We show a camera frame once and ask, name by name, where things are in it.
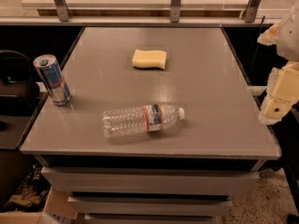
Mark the clear plastic water bottle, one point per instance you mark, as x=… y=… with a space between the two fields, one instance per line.
x=141 y=119

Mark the metal bracket left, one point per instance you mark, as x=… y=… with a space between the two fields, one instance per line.
x=62 y=10

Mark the grey drawer cabinet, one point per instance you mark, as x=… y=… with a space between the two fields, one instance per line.
x=144 y=189

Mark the metal bracket right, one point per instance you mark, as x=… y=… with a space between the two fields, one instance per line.
x=249 y=15

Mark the black chair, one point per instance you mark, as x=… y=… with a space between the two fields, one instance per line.
x=18 y=84

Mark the metal bracket middle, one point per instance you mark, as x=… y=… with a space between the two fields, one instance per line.
x=175 y=10

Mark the yellow sponge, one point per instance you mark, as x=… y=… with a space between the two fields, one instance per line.
x=149 y=59

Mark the metal bracket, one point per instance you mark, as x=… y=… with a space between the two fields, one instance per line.
x=62 y=10
x=249 y=15
x=175 y=10

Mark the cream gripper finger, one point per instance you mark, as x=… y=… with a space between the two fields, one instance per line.
x=269 y=37
x=282 y=93

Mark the blue silver energy drink can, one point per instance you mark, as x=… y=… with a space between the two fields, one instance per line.
x=51 y=75

